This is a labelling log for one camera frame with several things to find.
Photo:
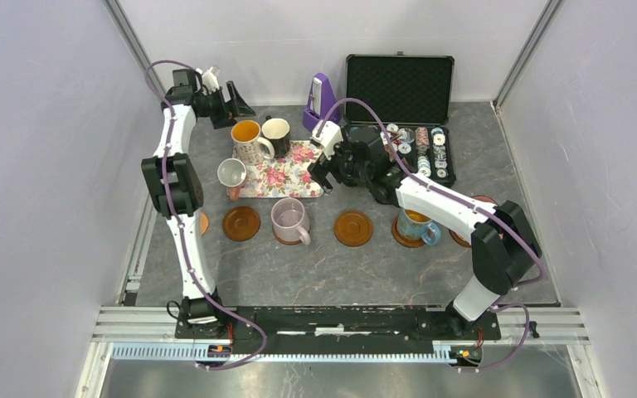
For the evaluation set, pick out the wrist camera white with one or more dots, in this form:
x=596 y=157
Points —
x=210 y=80
x=325 y=136

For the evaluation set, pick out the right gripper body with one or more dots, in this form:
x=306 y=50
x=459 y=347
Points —
x=342 y=165

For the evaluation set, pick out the lilac mug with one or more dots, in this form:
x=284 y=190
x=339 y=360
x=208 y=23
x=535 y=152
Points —
x=290 y=220

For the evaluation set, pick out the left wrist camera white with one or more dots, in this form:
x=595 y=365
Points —
x=210 y=80

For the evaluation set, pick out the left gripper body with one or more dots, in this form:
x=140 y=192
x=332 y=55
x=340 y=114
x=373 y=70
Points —
x=213 y=106

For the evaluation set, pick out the woven rattan coaster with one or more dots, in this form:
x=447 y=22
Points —
x=203 y=223

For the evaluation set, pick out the pink mug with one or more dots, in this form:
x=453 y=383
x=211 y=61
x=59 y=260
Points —
x=485 y=199

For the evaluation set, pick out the floral tray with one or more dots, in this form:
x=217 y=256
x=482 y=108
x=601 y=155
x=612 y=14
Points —
x=284 y=177

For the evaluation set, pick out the white mug orange inside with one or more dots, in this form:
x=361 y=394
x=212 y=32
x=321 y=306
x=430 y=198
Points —
x=250 y=146

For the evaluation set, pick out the wooden coaster four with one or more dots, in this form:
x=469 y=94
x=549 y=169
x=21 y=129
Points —
x=353 y=228

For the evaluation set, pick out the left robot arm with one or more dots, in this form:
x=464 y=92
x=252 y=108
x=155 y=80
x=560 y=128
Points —
x=176 y=190

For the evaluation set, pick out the purple metronome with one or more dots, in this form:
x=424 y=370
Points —
x=320 y=100

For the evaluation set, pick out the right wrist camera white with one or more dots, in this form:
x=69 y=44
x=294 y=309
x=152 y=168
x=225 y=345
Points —
x=325 y=136

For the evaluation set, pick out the wooden coaster five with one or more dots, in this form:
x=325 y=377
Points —
x=459 y=240

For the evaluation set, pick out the black poker chip case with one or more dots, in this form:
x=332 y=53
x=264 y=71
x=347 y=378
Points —
x=411 y=96

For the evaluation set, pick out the wooden coaster three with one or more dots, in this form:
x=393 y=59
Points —
x=286 y=242

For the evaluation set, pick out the black mug white inside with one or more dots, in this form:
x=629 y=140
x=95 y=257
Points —
x=277 y=131

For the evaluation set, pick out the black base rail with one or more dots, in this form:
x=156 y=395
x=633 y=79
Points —
x=336 y=330

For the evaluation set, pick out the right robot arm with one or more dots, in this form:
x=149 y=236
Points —
x=503 y=246

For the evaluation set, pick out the salmon mug white inside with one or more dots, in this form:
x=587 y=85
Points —
x=232 y=174

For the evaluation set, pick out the wooden coaster two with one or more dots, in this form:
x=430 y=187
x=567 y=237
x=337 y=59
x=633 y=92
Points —
x=401 y=240

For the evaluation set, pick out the wooden coaster one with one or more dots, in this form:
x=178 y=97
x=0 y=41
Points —
x=241 y=223

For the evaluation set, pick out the blue mug orange inside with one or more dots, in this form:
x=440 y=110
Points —
x=413 y=226

